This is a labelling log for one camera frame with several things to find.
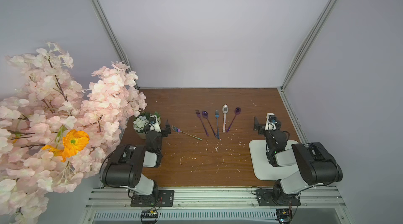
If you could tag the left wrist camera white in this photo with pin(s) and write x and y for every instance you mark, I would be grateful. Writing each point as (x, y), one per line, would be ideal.
(154, 123)

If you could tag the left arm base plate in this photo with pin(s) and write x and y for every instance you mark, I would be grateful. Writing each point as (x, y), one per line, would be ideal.
(159, 198)

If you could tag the blue fork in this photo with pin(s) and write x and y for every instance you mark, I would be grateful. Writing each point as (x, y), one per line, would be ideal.
(217, 123)

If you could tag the left corner aluminium post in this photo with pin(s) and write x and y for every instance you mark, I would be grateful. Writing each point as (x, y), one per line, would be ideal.
(121, 54)

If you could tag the orange artificial poppy flower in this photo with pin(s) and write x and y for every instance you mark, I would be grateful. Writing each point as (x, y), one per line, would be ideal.
(74, 142)

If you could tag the pink blossom artificial tree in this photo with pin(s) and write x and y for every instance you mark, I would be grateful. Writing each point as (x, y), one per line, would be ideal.
(49, 105)

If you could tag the green handled iridescent fork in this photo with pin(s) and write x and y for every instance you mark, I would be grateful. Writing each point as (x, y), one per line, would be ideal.
(176, 129)

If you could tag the white plastic tray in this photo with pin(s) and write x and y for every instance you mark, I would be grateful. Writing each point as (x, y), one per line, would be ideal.
(263, 170)

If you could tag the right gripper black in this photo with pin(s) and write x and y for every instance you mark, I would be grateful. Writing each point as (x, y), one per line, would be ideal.
(260, 126)

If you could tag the controller board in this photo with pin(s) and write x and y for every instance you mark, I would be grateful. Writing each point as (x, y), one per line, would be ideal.
(149, 217)
(284, 216)

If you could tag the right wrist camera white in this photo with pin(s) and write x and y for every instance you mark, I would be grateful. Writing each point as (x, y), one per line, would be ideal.
(272, 123)

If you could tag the aluminium front rail frame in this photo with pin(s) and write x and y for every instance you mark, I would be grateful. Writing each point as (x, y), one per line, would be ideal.
(214, 203)

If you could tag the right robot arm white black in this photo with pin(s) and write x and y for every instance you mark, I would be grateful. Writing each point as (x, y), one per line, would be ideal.
(317, 167)

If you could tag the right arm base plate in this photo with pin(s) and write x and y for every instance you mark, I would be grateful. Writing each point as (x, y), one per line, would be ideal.
(268, 197)

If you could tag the purple spoon long handle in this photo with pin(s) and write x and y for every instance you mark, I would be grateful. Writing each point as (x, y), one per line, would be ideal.
(206, 116)

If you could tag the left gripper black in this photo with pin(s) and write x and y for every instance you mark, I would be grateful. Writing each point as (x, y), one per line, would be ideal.
(163, 131)

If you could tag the purple fork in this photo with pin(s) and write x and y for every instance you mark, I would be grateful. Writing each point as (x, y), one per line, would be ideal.
(200, 118)

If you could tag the white flower beige pot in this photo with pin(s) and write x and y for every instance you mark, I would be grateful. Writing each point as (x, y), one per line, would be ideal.
(138, 125)

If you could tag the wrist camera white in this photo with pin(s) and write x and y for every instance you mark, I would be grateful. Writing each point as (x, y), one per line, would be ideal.
(154, 123)
(272, 123)

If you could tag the corner aluminium post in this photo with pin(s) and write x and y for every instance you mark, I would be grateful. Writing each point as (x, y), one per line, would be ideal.
(121, 54)
(307, 42)

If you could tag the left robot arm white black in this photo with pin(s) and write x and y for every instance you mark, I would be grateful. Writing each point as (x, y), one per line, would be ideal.
(123, 167)

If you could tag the left controller board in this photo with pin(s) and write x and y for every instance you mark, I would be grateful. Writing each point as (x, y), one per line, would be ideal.
(149, 217)

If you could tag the silver spoon pink handle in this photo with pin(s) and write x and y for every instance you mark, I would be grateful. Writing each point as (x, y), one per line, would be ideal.
(225, 110)

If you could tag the right controller board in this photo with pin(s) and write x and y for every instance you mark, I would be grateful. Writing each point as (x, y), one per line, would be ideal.
(284, 216)

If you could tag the right corner aluminium post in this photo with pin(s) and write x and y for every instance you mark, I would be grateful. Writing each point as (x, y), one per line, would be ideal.
(307, 42)

